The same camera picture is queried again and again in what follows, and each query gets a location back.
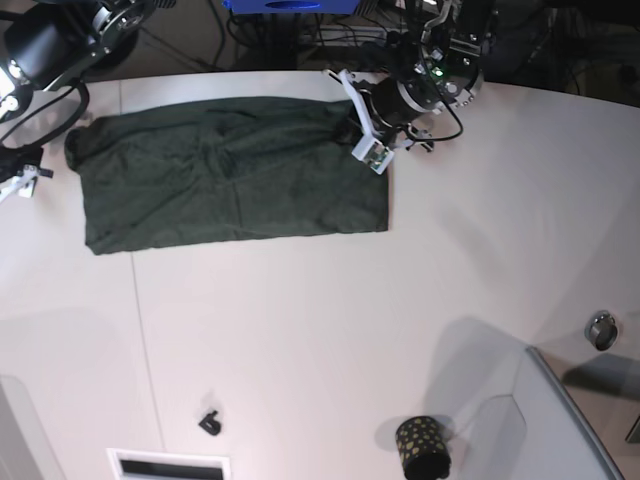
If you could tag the round metal table grommet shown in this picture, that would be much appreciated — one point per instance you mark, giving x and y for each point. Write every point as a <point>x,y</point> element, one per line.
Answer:
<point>602,330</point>

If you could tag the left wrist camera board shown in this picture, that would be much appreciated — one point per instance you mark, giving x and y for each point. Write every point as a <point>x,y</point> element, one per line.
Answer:
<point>373,153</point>

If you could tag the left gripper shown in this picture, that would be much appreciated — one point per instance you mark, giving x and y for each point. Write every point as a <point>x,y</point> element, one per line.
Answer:
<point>394,105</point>

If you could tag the small black plastic clip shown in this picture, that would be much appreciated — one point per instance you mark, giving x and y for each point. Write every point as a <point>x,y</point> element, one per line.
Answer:
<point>210,423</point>

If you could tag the dark green t-shirt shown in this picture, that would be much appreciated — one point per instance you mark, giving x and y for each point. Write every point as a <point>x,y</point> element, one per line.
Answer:
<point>223,170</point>

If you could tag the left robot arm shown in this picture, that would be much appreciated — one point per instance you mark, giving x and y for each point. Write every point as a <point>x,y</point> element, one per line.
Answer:
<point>432,67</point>

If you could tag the black cup with gold dots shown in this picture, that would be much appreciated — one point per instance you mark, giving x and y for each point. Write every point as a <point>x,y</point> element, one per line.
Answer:
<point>422,449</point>

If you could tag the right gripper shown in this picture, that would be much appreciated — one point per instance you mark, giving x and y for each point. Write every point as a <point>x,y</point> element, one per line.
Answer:
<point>19,162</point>

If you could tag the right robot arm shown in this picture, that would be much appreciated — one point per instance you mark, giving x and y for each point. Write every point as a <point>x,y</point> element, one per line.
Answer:
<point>48,50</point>

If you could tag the white rectangular table slot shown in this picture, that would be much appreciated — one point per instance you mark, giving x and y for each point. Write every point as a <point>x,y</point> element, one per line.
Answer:
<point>132,464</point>

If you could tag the blue plastic box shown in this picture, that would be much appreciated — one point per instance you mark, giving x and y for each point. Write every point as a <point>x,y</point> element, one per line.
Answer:
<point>245,7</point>

